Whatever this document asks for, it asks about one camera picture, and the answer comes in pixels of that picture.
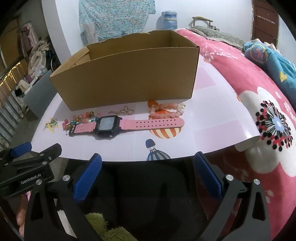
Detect brown door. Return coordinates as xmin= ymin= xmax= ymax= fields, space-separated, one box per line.
xmin=251 ymin=0 xmax=280 ymax=45

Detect green fluffy pajamas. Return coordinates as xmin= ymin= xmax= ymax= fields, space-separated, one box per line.
xmin=85 ymin=212 xmax=138 ymax=241

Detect wooden sliding door wardrobe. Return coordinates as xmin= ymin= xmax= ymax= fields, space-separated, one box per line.
xmin=0 ymin=16 xmax=30 ymax=144

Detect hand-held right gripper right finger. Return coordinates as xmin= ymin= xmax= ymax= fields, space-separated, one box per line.
xmin=194 ymin=152 xmax=271 ymax=241

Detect blue floral hanging cloth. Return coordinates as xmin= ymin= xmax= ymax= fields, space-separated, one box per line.
xmin=79 ymin=0 xmax=156 ymax=45

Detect grey storage bin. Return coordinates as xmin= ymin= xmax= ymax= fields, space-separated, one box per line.
xmin=23 ymin=70 xmax=62 ymax=117

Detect brown cardboard box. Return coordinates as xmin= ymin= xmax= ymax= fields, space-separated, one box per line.
xmin=49 ymin=30 xmax=200 ymax=111

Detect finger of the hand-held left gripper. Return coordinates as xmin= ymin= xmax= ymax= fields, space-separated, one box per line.
xmin=0 ymin=142 xmax=33 ymax=163
xmin=13 ymin=143 xmax=63 ymax=165

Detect blue water bottle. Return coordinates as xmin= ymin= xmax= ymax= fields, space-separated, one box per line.
xmin=161 ymin=10 xmax=179 ymax=30

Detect hanging pink clothes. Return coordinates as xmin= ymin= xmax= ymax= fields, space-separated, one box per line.
xmin=20 ymin=22 xmax=33 ymax=54

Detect multicoloured bead bracelet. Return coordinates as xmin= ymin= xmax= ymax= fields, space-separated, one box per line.
xmin=62 ymin=112 xmax=102 ymax=131

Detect blue patterned quilt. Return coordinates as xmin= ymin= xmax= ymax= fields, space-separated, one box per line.
xmin=243 ymin=39 xmax=296 ymax=105

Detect pink floral blanket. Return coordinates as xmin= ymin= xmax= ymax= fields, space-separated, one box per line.
xmin=176 ymin=28 xmax=296 ymax=241

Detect grey patterned pillow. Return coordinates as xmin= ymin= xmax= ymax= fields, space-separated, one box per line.
xmin=188 ymin=25 xmax=247 ymax=50

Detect pile of clothes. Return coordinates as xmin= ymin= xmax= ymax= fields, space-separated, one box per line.
xmin=28 ymin=38 xmax=56 ymax=81

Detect gold butterfly chain bracelet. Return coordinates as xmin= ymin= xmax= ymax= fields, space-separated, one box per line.
xmin=108 ymin=106 xmax=135 ymax=116

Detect pink bead bracelet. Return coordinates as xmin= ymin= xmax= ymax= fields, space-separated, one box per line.
xmin=148 ymin=103 xmax=186 ymax=120

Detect wooden chair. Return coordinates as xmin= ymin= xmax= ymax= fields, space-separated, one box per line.
xmin=192 ymin=17 xmax=213 ymax=29

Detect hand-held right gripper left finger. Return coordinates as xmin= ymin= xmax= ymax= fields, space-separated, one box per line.
xmin=24 ymin=153 xmax=102 ymax=241

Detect pink strap digital watch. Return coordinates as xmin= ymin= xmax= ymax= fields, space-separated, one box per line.
xmin=68 ymin=115 xmax=185 ymax=139

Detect person's left hand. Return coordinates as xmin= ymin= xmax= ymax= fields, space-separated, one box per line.
xmin=15 ymin=191 xmax=32 ymax=235

